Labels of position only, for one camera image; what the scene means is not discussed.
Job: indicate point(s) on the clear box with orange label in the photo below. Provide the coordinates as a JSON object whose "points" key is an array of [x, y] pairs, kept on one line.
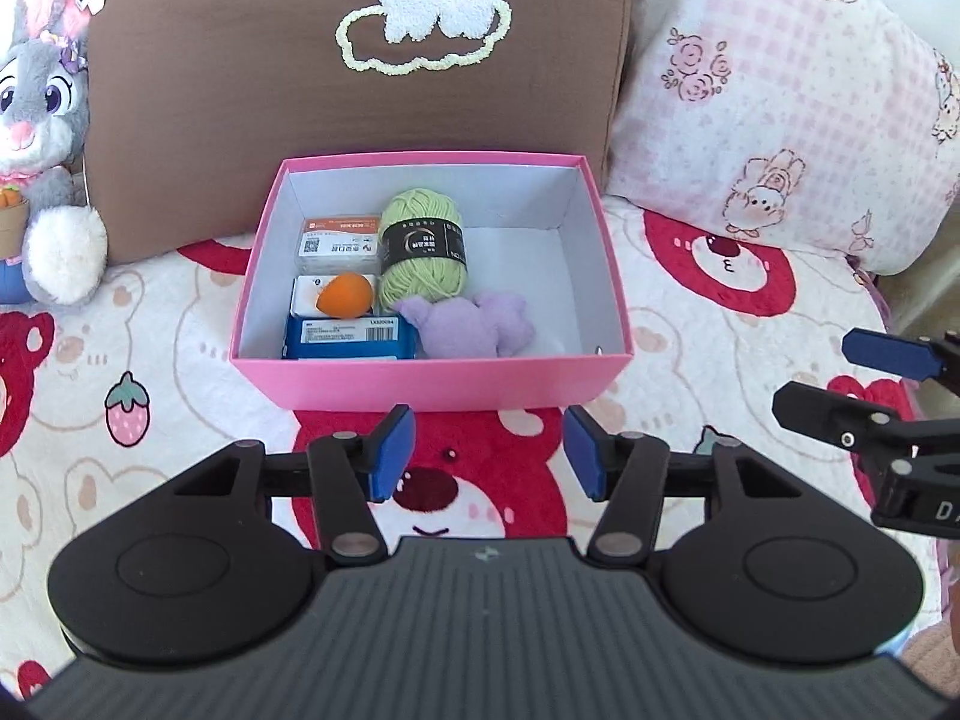
{"points": [[337, 247]]}

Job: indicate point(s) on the purple plush toy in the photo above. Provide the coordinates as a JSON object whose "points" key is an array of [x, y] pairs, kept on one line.
{"points": [[465, 322]]}

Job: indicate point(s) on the bear printed blanket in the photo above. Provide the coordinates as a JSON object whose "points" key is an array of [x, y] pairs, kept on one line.
{"points": [[712, 360]]}

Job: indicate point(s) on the white tissue pack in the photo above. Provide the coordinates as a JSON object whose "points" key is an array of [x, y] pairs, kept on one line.
{"points": [[304, 300]]}

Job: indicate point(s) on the pink checked pillow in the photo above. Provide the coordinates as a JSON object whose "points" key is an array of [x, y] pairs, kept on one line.
{"points": [[787, 90]]}

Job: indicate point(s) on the blue wipes packet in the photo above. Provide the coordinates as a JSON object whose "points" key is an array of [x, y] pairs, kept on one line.
{"points": [[352, 337]]}

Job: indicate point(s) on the orange makeup sponge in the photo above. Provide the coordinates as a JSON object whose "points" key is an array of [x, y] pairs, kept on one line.
{"points": [[345, 294]]}

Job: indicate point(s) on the pink cardboard box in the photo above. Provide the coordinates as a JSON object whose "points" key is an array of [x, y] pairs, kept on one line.
{"points": [[420, 386]]}

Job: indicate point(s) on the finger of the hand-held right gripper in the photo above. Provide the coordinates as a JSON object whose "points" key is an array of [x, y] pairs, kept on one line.
{"points": [[885, 349], [825, 409]]}

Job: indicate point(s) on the grey rabbit plush toy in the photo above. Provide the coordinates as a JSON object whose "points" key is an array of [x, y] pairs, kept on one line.
{"points": [[45, 90]]}

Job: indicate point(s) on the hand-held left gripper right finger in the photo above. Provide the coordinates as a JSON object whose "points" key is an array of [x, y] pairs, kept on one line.
{"points": [[585, 457]]}

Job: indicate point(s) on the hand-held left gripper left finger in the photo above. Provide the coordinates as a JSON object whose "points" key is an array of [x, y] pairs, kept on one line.
{"points": [[394, 450]]}

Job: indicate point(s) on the brown embroidered pillow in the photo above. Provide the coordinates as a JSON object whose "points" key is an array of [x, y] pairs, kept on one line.
{"points": [[225, 90]]}

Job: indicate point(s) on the green yarn ball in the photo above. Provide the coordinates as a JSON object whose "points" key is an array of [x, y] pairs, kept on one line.
{"points": [[420, 277]]}

